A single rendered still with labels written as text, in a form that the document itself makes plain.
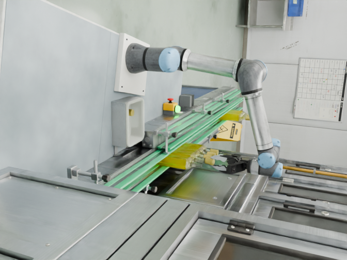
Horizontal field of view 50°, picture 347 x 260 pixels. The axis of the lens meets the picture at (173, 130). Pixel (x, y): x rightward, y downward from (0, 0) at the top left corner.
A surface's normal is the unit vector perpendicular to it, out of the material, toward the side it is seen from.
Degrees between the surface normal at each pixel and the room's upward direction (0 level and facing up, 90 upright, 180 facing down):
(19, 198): 90
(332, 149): 90
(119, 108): 90
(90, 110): 0
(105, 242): 90
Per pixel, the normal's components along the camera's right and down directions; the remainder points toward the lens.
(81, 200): 0.01, -0.97
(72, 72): 0.92, 0.11
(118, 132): -0.39, 0.23
